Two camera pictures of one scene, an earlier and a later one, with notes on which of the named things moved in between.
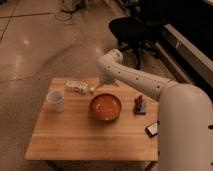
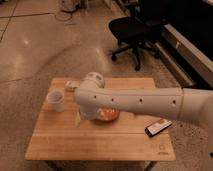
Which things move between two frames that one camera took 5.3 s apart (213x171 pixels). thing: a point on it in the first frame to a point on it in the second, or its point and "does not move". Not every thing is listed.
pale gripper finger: x=100 y=85 to x=77 y=119
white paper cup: x=56 y=101 does not move
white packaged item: x=79 y=86 does not move
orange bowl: x=105 y=107 does not move
